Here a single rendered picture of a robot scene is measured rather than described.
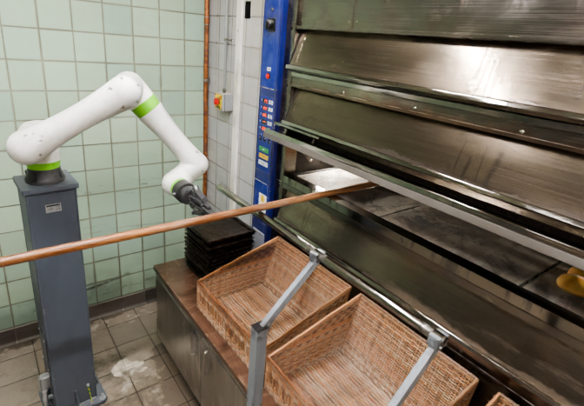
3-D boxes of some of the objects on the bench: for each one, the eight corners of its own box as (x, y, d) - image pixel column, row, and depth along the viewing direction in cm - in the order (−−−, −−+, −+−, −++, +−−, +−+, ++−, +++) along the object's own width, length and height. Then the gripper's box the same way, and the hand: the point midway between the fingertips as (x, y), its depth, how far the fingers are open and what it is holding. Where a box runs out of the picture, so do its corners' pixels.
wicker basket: (352, 342, 184) (361, 290, 175) (464, 440, 142) (483, 378, 133) (261, 387, 156) (265, 328, 147) (366, 525, 114) (382, 455, 105)
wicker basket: (275, 278, 228) (278, 234, 218) (346, 337, 187) (355, 286, 178) (194, 306, 199) (195, 256, 189) (258, 383, 158) (262, 325, 148)
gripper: (195, 178, 173) (222, 197, 155) (195, 206, 177) (222, 228, 160) (178, 180, 168) (204, 200, 151) (179, 209, 173) (203, 232, 155)
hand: (209, 211), depth 158 cm, fingers closed
